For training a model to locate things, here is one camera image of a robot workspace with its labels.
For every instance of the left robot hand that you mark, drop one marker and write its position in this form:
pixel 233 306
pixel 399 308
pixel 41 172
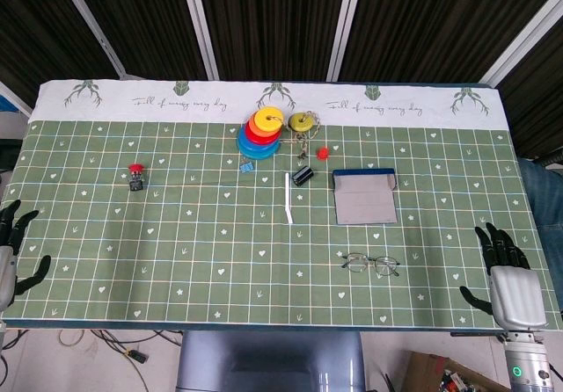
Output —
pixel 5 273

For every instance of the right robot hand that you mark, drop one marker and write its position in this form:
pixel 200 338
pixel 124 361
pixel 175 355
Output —
pixel 514 295

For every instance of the thin-framed eyeglasses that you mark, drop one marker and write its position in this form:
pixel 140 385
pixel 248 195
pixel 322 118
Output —
pixel 357 262

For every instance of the grey pouch with blue trim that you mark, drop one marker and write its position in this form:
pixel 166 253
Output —
pixel 365 203

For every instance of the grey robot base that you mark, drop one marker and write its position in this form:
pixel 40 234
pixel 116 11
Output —
pixel 264 357

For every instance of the person's leg in jeans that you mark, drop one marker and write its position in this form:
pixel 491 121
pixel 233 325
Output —
pixel 545 198

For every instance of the brown cardboard box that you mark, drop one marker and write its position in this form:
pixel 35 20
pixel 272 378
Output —
pixel 422 370

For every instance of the black power adapter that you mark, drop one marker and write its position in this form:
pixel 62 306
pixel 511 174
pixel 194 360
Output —
pixel 136 357

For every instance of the red emergency stop button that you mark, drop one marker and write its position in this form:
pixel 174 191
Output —
pixel 136 170

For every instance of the green checked tablecloth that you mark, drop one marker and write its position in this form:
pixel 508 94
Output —
pixel 176 234

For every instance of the small red cap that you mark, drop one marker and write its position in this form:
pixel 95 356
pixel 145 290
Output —
pixel 323 153

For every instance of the black cylindrical part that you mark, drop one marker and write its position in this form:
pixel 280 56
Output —
pixel 302 176

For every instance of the white bent strip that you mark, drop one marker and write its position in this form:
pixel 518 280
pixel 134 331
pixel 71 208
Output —
pixel 287 194

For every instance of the blue binder clip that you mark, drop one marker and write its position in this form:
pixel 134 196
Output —
pixel 246 169

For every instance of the white aluminium partition post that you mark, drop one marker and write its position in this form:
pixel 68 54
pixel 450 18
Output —
pixel 523 40
pixel 200 27
pixel 88 23
pixel 345 27
pixel 15 97

